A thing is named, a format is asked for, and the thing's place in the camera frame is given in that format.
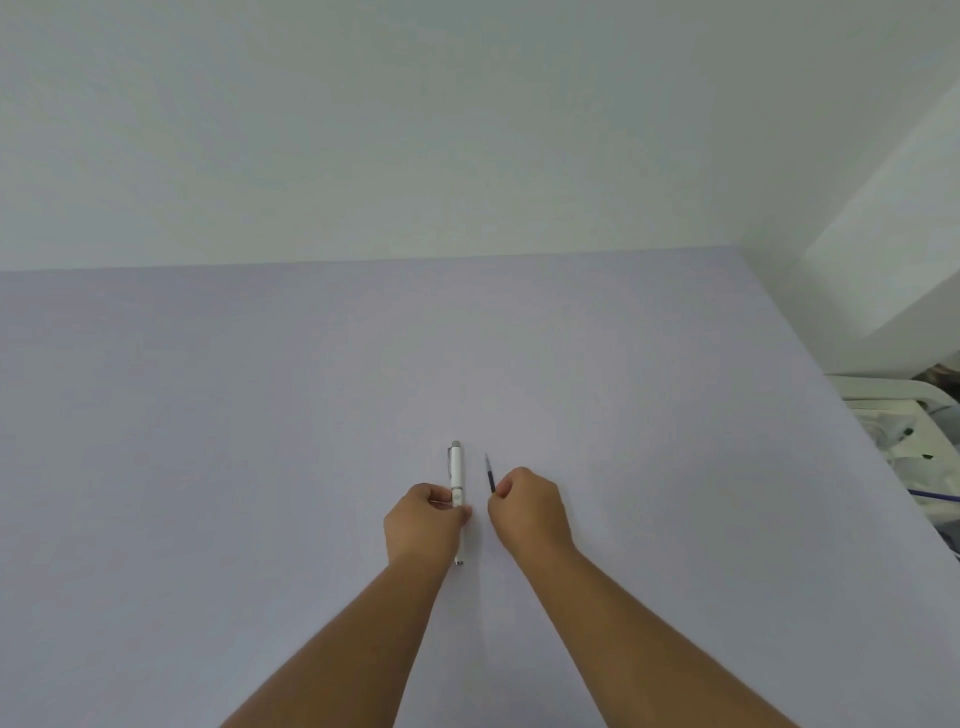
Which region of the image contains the person's right hand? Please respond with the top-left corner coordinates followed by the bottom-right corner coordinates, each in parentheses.
top-left (487, 466), bottom-right (576, 564)

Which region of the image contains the white plastic crate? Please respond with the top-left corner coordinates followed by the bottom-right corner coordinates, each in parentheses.
top-left (825, 373), bottom-right (960, 560)

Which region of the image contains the person's right forearm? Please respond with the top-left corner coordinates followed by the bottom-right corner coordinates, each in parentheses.
top-left (519, 546), bottom-right (800, 728)

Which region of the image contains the white pen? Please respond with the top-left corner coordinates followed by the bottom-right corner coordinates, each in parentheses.
top-left (448, 440), bottom-right (466, 567)

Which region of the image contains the person's left forearm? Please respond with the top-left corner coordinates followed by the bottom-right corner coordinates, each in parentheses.
top-left (217, 553), bottom-right (450, 728)

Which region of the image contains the person's left hand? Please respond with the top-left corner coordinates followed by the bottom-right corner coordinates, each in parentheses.
top-left (383, 483), bottom-right (474, 568)

